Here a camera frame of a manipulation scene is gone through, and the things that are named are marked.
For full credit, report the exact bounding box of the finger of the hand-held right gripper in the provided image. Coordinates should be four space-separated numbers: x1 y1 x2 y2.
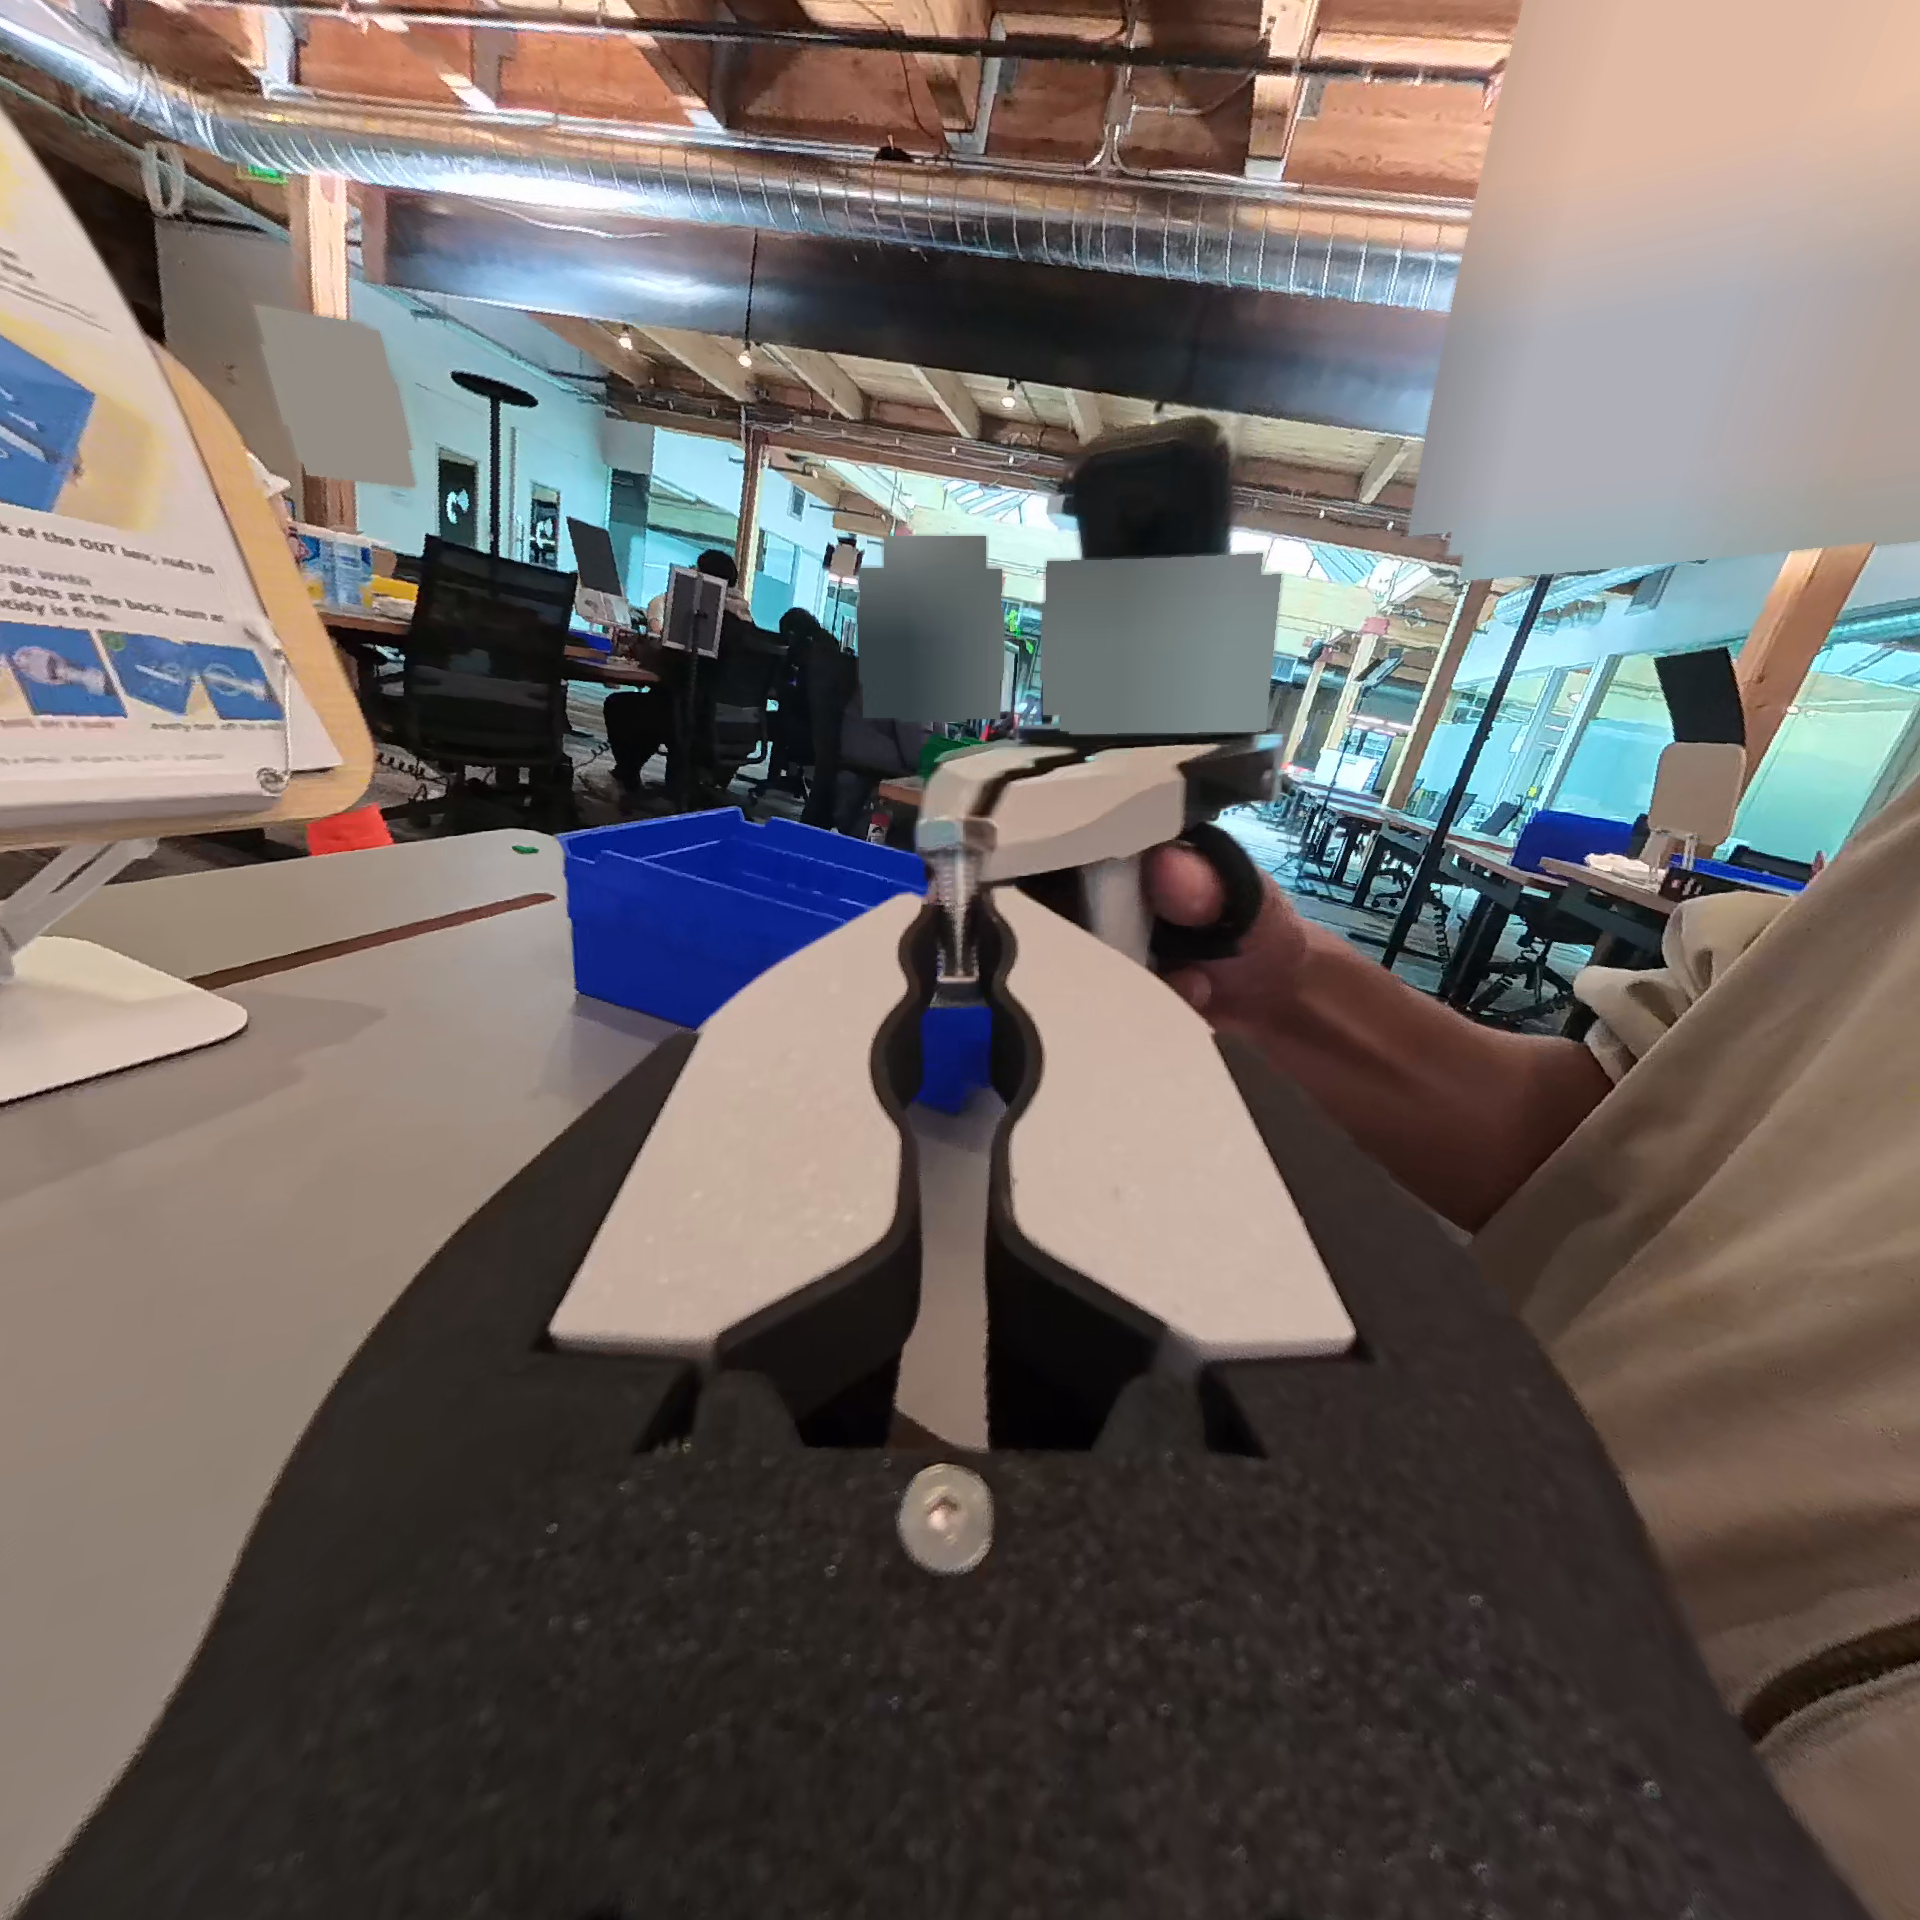
967 815 1165 889
916 746 1196 842

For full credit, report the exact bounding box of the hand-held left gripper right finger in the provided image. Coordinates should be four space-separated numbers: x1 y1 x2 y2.
975 889 1359 1427

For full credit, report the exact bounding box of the white instruction board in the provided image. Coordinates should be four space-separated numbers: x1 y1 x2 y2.
0 105 349 842

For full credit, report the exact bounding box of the silver ventilation duct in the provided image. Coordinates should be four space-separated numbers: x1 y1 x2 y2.
0 0 1441 309

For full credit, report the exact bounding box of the silver bolt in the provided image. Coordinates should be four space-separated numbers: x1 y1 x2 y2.
929 855 984 991

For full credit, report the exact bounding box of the black office chair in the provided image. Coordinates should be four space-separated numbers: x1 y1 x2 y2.
390 541 581 833

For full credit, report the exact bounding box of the person's right forearm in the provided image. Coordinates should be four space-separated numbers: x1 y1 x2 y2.
1295 917 1623 1239

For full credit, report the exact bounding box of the blue storage bin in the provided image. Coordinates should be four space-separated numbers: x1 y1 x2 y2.
562 806 998 1117
1510 804 1644 878

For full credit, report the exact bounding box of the white document stand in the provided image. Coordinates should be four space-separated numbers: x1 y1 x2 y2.
0 835 252 1109

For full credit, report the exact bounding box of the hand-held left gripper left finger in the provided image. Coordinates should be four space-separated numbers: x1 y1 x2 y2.
546 889 944 1436

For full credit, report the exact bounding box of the person's right hand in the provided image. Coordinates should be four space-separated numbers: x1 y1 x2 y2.
1157 847 1326 1039

